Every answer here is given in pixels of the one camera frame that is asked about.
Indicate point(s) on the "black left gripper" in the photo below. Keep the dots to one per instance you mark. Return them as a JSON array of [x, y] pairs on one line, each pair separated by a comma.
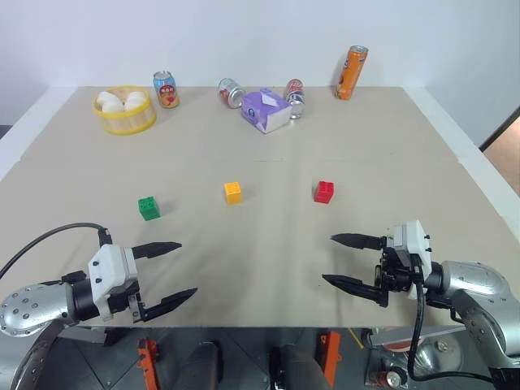
[[122, 301]]

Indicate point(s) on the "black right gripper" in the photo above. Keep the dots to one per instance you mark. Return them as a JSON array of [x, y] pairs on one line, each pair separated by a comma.
[[396, 277]]

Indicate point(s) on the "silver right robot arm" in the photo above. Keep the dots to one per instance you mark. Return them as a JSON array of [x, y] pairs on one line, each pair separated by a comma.
[[475, 280]]

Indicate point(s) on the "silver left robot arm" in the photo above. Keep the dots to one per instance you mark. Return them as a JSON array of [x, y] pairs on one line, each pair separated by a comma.
[[36, 308]]

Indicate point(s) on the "green toy block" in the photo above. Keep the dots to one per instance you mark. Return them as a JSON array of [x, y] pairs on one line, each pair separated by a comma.
[[148, 209]]

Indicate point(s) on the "red toy block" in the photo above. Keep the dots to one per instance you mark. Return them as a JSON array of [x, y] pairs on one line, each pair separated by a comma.
[[323, 192]]

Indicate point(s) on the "yellow toy block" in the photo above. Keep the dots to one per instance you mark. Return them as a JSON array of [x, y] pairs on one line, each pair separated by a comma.
[[233, 193]]

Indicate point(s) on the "small red and silver can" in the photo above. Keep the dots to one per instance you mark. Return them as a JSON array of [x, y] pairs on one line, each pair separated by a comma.
[[389, 378]]

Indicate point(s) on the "yellow bamboo steamer basket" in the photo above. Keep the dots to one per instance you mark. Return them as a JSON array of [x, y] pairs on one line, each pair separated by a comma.
[[124, 121]]

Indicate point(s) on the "red white blue can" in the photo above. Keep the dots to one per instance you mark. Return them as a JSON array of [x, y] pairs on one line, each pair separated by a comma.
[[295, 95]]

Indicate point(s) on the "purple tissue box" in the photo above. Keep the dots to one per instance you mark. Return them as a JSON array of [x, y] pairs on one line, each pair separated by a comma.
[[264, 109]]

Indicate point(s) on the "white steamed bun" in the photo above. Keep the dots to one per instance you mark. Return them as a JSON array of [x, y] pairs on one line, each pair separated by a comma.
[[113, 106], [135, 100], [106, 97]]

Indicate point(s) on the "blue peach drink can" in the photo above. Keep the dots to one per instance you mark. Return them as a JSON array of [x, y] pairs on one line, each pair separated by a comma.
[[166, 91]]

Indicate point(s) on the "brown wooden board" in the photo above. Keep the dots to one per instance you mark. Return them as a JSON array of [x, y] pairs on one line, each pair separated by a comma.
[[508, 158]]

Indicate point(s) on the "tall orange soda can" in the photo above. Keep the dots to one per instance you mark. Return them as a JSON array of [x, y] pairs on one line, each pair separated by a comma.
[[349, 73]]

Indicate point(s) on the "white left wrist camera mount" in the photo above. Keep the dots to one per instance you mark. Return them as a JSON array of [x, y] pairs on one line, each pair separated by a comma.
[[109, 268]]

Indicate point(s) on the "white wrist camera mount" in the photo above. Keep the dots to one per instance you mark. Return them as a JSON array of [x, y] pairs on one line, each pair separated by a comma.
[[414, 239], [109, 268]]

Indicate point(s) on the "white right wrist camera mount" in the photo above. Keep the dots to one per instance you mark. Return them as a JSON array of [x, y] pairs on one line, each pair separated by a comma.
[[414, 239]]

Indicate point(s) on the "orange metal bracket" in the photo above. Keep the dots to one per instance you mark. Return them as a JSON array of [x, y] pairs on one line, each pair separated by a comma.
[[331, 357], [147, 361]]

